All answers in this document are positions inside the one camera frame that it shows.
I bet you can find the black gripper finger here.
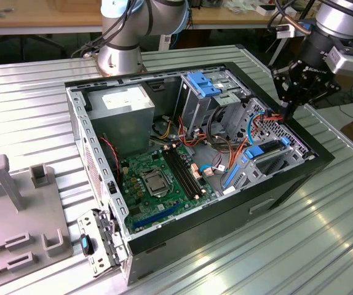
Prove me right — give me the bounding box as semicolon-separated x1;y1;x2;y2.
287;80;342;123
270;66;290;123

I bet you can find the orange red power wire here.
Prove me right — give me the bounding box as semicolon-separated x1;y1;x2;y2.
225;110;291;173

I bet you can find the light blue SATA wire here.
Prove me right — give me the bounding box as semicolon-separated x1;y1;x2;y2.
200;111;272;176

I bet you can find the grey perforated disk bay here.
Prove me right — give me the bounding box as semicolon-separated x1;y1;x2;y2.
221;97;316;197

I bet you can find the blue drive latch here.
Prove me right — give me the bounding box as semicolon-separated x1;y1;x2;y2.
187;72;220;98

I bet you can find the wooden desk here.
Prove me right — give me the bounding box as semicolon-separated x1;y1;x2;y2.
188;0;353;31
0;0;103;36

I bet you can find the grey metal drive cage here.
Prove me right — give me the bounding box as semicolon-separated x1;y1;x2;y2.
174;68;253;140

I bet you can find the black RAM slot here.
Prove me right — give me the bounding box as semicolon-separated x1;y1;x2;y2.
174;145;207;194
166;148;198;199
170;146;202;196
163;149;195;200

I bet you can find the black PC case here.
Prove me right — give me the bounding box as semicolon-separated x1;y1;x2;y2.
63;61;336;287

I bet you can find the silver CPU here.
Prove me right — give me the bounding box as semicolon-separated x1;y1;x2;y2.
145;177;165;194

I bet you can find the grey power supply unit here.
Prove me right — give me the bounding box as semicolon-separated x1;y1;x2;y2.
85;84;156;158

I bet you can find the CPU socket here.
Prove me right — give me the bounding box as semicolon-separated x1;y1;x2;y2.
140;170;171;199

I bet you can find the green motherboard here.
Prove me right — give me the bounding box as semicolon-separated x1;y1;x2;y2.
119;143;220;235

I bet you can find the blue expansion slot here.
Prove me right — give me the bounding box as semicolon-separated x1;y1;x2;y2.
132;203;183;230

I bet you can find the blue black latch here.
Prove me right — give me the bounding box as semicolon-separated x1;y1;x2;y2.
80;233;95;257

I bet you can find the grey parts rack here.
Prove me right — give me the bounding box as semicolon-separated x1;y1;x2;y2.
0;154;75;288

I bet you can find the large white wrist camera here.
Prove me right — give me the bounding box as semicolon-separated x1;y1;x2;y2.
325;45;353;74

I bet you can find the small white wrist camera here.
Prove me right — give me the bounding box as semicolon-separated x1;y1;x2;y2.
276;23;298;39

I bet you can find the purple grey wire bundle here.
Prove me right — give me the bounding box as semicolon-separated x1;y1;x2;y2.
209;149;230;175

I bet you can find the red orange wire bundle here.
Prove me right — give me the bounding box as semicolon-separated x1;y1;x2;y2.
177;116;214;149

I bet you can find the yellow black wire bundle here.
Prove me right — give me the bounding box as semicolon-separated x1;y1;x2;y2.
151;116;179;141

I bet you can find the red black fan wire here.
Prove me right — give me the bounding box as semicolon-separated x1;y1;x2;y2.
98;136;124;186

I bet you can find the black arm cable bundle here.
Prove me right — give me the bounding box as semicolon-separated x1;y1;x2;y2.
71;0;148;60

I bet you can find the grey metal slot bracket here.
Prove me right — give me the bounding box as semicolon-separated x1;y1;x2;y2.
76;208;130;279

